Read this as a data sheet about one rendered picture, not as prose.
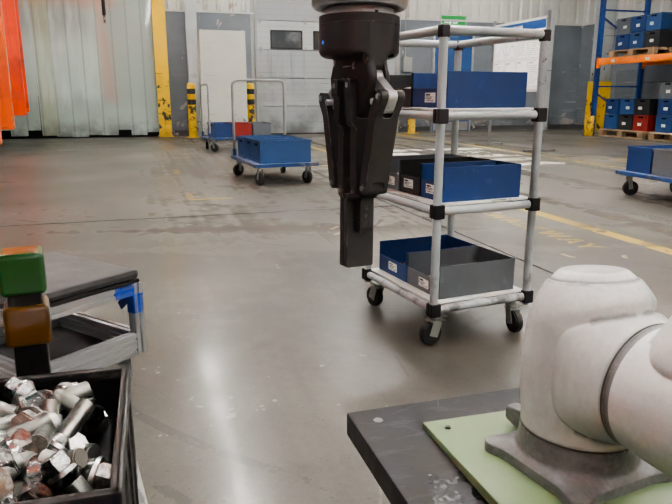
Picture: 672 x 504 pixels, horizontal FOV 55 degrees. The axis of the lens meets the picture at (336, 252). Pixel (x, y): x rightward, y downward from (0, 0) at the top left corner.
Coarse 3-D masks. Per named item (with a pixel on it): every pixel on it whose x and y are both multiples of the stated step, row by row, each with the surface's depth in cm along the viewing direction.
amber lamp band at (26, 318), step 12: (48, 300) 63; (12, 312) 59; (24, 312) 60; (36, 312) 60; (48, 312) 61; (12, 324) 59; (24, 324) 60; (36, 324) 60; (48, 324) 61; (12, 336) 60; (24, 336) 60; (36, 336) 61; (48, 336) 61
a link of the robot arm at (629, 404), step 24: (648, 336) 72; (624, 360) 71; (648, 360) 69; (624, 384) 70; (648, 384) 67; (624, 408) 70; (648, 408) 67; (624, 432) 71; (648, 432) 67; (648, 456) 69
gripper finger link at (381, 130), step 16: (384, 96) 55; (400, 96) 56; (368, 128) 58; (384, 128) 57; (368, 144) 58; (384, 144) 58; (368, 160) 58; (384, 160) 59; (368, 176) 59; (384, 176) 59; (368, 192) 59; (384, 192) 60
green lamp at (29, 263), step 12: (0, 252) 59; (12, 252) 59; (24, 252) 59; (36, 252) 59; (0, 264) 58; (12, 264) 58; (24, 264) 59; (36, 264) 59; (0, 276) 58; (12, 276) 59; (24, 276) 59; (36, 276) 59; (0, 288) 59; (12, 288) 59; (24, 288) 59; (36, 288) 60
